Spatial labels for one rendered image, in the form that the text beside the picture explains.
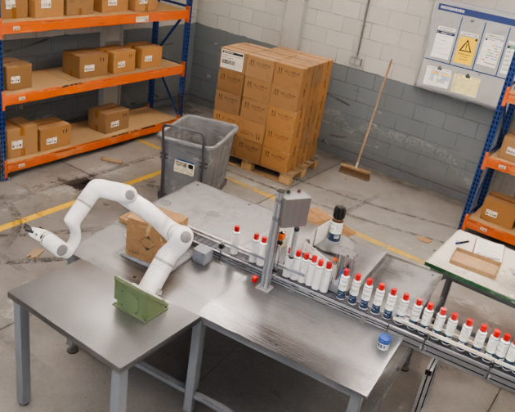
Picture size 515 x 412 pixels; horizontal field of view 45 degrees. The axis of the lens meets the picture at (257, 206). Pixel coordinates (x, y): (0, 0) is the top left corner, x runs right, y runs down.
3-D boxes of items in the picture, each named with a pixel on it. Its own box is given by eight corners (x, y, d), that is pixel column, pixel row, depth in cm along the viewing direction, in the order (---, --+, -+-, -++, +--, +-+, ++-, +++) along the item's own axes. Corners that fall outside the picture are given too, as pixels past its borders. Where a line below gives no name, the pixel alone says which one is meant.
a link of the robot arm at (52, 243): (60, 238, 336) (48, 230, 329) (73, 248, 327) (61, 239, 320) (51, 251, 334) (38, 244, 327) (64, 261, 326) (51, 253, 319)
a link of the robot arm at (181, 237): (168, 266, 362) (189, 230, 366) (179, 270, 345) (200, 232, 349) (151, 256, 357) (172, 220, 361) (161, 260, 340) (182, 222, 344)
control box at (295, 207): (306, 226, 372) (311, 197, 364) (280, 228, 365) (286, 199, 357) (297, 218, 380) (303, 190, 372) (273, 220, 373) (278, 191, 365)
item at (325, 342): (442, 277, 437) (443, 275, 436) (365, 399, 315) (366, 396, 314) (195, 182, 520) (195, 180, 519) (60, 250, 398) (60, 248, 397)
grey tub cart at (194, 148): (180, 179, 716) (188, 98, 674) (232, 192, 703) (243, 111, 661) (145, 209, 638) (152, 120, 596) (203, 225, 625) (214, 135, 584)
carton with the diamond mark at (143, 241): (185, 253, 410) (188, 216, 398) (166, 269, 389) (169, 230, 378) (145, 239, 419) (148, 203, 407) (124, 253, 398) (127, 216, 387)
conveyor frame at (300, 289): (392, 322, 375) (395, 315, 373) (387, 331, 366) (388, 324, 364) (172, 228, 441) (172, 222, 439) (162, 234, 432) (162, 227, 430)
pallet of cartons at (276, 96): (317, 167, 807) (338, 60, 746) (288, 186, 740) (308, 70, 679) (238, 141, 854) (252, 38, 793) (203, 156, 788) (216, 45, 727)
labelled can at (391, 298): (391, 317, 371) (400, 288, 362) (389, 321, 367) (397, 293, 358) (383, 314, 373) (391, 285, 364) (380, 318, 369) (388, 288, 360)
